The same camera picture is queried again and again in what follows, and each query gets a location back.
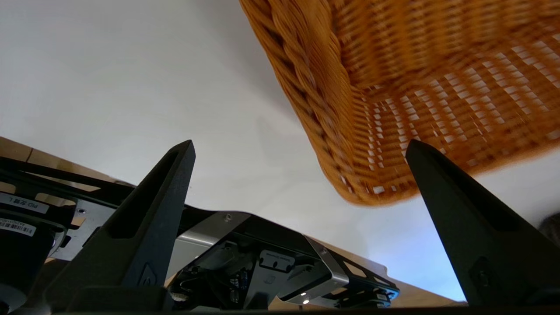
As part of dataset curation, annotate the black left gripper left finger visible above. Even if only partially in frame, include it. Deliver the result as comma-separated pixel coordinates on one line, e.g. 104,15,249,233
26,140,196,309

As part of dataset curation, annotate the black silver robot base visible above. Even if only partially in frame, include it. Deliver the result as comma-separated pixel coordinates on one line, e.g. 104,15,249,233
0,155,401,311

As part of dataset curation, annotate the orange wicker basket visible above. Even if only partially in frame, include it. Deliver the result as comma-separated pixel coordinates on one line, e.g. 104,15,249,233
239,0,560,207

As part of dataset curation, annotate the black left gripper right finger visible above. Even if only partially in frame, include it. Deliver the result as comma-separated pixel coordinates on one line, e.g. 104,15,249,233
405,139,560,307

